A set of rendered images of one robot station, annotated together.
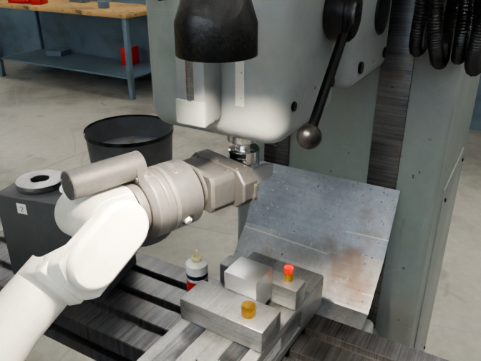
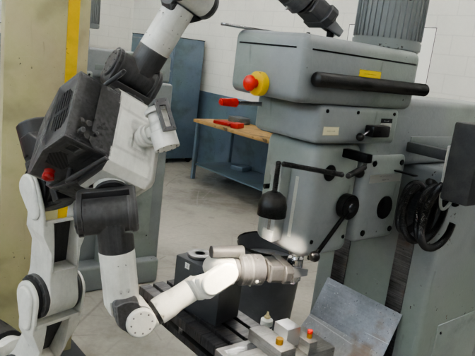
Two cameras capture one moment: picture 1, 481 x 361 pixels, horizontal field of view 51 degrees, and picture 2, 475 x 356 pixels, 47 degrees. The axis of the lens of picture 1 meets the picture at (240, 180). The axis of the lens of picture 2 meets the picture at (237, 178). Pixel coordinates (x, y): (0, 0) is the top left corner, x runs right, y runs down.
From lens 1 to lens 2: 0.91 m
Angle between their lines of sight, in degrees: 23
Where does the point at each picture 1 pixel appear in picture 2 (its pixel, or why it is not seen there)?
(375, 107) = (394, 258)
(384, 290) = not seen: outside the picture
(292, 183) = (342, 295)
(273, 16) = (305, 203)
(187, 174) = (261, 260)
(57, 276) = (197, 284)
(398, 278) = not seen: outside the picture
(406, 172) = (406, 304)
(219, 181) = (276, 268)
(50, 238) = not seen: hidden behind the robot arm
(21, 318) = (180, 296)
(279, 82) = (305, 229)
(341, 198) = (368, 311)
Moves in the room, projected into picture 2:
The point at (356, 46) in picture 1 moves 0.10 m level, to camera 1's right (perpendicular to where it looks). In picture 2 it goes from (359, 222) to (395, 229)
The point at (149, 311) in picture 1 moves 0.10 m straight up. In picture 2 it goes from (235, 339) to (239, 311)
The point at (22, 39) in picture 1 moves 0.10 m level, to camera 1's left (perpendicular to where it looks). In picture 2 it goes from (215, 151) to (210, 150)
